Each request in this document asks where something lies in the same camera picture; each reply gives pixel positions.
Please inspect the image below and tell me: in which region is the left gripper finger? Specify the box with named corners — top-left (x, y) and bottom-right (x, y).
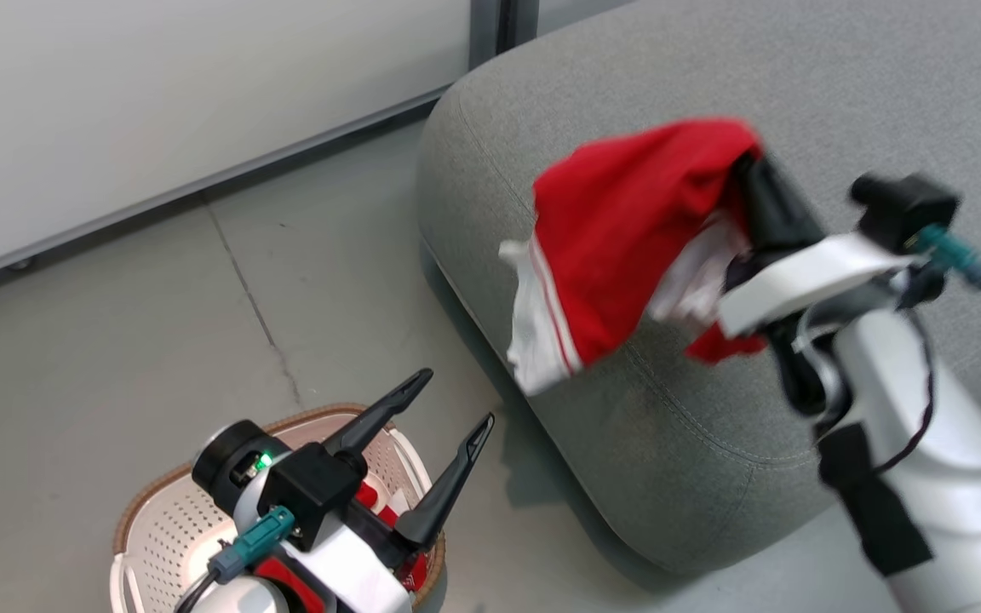
top-left (323, 368), bottom-right (435, 474)
top-left (393, 412), bottom-right (496, 551)

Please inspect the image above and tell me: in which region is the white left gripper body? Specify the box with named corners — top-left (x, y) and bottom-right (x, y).
top-left (235, 467), bottom-right (427, 613)

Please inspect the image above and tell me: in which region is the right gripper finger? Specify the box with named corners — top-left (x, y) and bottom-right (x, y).
top-left (737, 152), bottom-right (826, 258)

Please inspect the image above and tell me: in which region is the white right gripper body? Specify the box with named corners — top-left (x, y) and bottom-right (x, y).
top-left (716, 233), bottom-right (914, 338)

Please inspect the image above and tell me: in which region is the red white-trimmed garment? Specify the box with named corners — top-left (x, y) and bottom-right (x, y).
top-left (499, 117), bottom-right (768, 398)

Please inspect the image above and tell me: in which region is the grey fabric sofa seat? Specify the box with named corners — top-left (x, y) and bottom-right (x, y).
top-left (416, 0), bottom-right (981, 576)

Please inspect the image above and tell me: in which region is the white perforated laundry basket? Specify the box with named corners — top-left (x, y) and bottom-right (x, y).
top-left (110, 403), bottom-right (449, 613)

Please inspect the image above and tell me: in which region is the white partition panel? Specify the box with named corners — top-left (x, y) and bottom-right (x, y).
top-left (0, 0), bottom-right (473, 286)

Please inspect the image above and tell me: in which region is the teal left camera connector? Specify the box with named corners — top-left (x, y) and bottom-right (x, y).
top-left (208, 505), bottom-right (297, 586)

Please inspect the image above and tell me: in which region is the teal camera connector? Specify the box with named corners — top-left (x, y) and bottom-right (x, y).
top-left (916, 224), bottom-right (981, 289)
top-left (208, 505), bottom-right (297, 586)

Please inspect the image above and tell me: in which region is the teal right camera connector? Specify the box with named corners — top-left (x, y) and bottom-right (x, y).
top-left (916, 224), bottom-right (981, 289)

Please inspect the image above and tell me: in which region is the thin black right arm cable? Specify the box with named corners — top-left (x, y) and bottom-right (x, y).
top-left (874, 306), bottom-right (939, 476)

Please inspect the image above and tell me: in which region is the black right arm strap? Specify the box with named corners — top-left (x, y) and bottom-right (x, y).
top-left (817, 423), bottom-right (935, 577)

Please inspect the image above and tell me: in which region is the dark grey vertical post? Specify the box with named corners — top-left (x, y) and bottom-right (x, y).
top-left (468, 0), bottom-right (540, 69)

